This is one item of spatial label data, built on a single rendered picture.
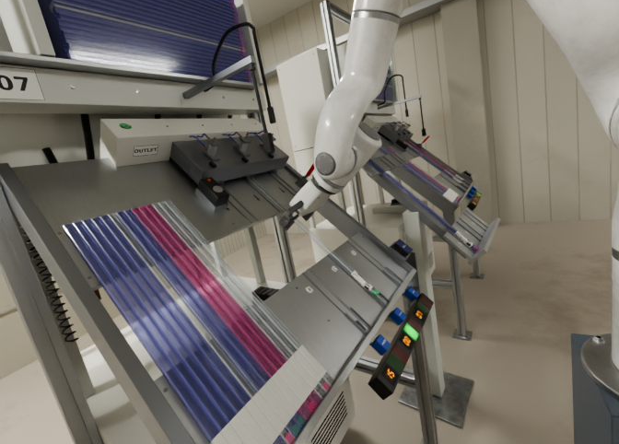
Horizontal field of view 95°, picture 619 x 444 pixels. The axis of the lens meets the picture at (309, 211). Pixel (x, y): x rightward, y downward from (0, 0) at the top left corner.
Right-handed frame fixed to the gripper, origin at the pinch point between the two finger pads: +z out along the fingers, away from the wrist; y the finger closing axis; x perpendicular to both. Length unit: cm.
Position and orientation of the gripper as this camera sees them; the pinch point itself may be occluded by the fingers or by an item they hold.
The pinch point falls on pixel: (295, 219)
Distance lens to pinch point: 79.2
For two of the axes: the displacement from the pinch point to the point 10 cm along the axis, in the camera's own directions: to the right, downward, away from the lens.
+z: -5.2, 6.2, 5.9
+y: -5.7, 2.6, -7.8
